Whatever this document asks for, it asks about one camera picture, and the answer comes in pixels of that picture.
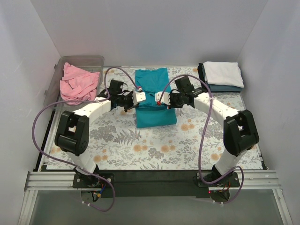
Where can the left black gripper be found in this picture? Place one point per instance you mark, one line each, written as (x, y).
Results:
(129, 100)

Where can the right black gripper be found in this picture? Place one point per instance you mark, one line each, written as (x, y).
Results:
(172, 100)

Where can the teal t shirt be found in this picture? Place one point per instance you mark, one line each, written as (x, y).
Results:
(149, 113)

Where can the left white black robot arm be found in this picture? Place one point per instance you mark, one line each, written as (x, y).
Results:
(73, 131)

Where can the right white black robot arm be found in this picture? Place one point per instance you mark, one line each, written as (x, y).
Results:
(239, 130)

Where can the folded grey-blue t shirt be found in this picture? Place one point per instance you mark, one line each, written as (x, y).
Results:
(224, 88)

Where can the clear plastic bin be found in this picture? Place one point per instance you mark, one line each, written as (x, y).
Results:
(90, 63)

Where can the floral table mat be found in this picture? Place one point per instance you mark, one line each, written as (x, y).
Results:
(116, 143)

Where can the pink t shirt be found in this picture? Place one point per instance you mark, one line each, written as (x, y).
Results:
(78, 85)

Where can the folded white t shirt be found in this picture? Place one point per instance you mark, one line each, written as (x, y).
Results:
(223, 73)

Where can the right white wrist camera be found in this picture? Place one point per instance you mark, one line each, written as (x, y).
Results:
(162, 98)

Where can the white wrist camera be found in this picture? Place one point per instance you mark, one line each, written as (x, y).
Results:
(162, 98)
(138, 97)

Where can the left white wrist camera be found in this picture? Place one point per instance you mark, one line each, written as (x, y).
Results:
(138, 97)

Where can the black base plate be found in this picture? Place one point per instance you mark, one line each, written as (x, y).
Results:
(149, 183)

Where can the aluminium frame rail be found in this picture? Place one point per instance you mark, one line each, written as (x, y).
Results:
(70, 181)

